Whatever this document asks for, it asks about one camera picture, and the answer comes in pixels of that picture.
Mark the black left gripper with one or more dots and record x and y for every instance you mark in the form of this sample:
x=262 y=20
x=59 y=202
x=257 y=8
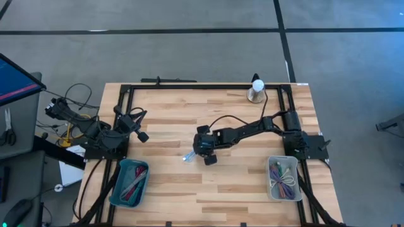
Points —
x=127 y=123

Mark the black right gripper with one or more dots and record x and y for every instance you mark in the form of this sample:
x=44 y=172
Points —
x=206 y=143

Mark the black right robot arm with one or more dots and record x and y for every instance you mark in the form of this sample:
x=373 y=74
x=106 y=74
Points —
x=246 y=129

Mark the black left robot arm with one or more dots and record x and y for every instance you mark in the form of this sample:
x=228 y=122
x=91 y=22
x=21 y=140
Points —
x=79 y=124

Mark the teal plastic bin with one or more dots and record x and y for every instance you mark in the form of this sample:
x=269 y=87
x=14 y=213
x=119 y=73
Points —
x=121 y=171

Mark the light bulb on wooden base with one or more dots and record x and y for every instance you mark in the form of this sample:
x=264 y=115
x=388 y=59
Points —
x=256 y=91

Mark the white paper sheet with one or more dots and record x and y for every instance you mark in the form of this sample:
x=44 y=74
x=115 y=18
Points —
x=71 y=173

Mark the black stand foot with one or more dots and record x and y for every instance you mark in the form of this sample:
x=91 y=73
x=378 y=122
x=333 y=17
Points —
x=255 y=77

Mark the grey plastic bin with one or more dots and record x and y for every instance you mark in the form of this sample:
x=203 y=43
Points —
x=293 y=160

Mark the grey desk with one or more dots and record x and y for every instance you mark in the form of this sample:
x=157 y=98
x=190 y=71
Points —
x=22 y=126

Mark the blue laptop screen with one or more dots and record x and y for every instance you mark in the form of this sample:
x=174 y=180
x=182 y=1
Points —
x=15 y=82

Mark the black computer mouse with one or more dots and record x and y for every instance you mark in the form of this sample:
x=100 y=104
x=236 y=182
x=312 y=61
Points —
x=17 y=212

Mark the black floor stand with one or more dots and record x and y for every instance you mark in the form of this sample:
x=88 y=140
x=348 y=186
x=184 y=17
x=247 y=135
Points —
x=394 y=123

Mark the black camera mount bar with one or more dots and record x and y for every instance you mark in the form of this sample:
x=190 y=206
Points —
x=170 y=80

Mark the black metal table frame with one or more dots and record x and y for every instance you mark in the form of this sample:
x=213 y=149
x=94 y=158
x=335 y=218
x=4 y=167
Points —
x=205 y=86

